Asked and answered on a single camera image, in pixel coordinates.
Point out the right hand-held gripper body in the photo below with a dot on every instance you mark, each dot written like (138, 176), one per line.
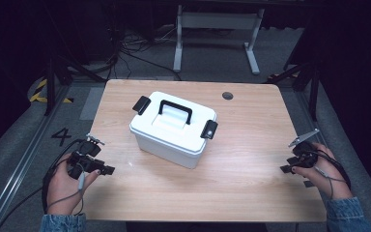
(306, 156)

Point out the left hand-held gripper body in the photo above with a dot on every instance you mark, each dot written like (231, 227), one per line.
(83, 162)

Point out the person's right hand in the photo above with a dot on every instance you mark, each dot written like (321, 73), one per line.
(330, 179)

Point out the person's left hand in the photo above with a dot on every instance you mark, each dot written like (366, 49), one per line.
(62, 193)

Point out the white plastic storage box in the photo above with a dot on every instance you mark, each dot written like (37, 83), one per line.
(170, 151)

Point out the black tripod stand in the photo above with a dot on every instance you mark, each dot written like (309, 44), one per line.
(314, 90)
(50, 83)

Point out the white plastic lidded box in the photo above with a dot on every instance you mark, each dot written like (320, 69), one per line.
(174, 124)

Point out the aluminium floor rail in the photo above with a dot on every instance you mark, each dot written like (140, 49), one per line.
(16, 167)

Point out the white metal table frame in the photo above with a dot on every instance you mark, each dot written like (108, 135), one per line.
(217, 21)

